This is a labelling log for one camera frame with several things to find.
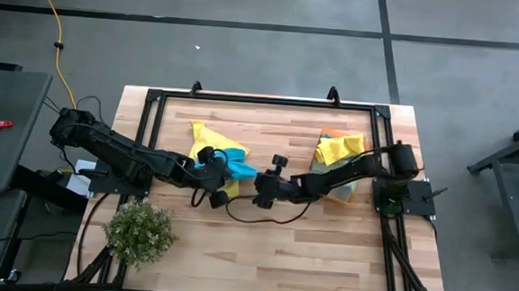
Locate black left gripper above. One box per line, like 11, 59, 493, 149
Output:
192, 144, 234, 211

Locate blue microfiber towel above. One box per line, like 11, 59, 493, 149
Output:
193, 144, 260, 182

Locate yellow microfiber towel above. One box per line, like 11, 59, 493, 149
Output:
186, 121, 252, 200
314, 130, 368, 169

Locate orange translucent plastic tray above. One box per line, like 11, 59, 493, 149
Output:
307, 127, 366, 206

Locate small artificial green plant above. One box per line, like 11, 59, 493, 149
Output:
100, 197, 180, 272

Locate white box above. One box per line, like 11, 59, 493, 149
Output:
64, 158, 96, 198

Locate black side shelf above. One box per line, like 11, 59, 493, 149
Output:
9, 164, 92, 215

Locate grey side table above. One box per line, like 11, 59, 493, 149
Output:
0, 69, 53, 196

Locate dark grey metal stand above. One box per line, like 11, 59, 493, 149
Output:
461, 108, 519, 264

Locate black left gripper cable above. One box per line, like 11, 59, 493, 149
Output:
190, 186, 211, 209

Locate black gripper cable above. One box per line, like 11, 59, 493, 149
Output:
190, 186, 211, 209
224, 192, 314, 228

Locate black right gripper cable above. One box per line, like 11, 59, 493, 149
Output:
224, 192, 314, 228

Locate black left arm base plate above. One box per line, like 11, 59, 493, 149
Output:
77, 156, 157, 198

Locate thin black floor cables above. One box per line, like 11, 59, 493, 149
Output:
42, 92, 105, 119

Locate thick black hose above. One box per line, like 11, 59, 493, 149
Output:
75, 191, 120, 277

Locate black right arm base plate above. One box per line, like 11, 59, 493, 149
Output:
370, 177, 448, 219

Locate yellow extension cable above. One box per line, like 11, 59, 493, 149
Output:
16, 0, 85, 111

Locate red-handled hex key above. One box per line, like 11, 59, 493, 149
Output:
0, 119, 16, 158

